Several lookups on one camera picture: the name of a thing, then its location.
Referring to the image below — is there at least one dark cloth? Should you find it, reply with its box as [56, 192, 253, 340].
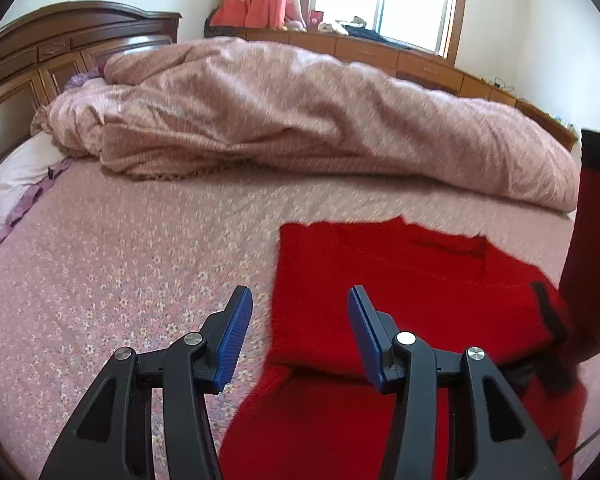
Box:
[341, 23, 406, 44]

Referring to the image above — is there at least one purple cloth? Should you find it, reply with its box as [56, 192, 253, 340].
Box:
[64, 72, 106, 93]

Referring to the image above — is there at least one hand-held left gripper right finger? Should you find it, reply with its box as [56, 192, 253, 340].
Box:
[347, 285, 565, 480]

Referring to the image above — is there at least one pink quilt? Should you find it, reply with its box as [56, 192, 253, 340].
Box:
[31, 36, 581, 213]

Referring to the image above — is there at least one bed with floral pink sheet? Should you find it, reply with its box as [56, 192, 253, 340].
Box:
[0, 157, 593, 480]

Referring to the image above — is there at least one long wooden cabinet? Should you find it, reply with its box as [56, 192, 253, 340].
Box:
[204, 24, 581, 152]

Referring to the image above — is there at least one red sweater with black trim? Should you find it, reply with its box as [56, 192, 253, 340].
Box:
[218, 129, 600, 480]

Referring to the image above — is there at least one dark wooden headboard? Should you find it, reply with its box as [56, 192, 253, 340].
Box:
[0, 1, 182, 182]

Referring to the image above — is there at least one thin black cable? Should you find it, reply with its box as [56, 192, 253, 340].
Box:
[559, 416, 600, 466]

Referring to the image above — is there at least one white pillow with purple trim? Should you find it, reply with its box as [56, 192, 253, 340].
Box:
[0, 132, 76, 243]

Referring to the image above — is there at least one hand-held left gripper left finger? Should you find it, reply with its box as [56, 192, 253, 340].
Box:
[39, 285, 254, 480]

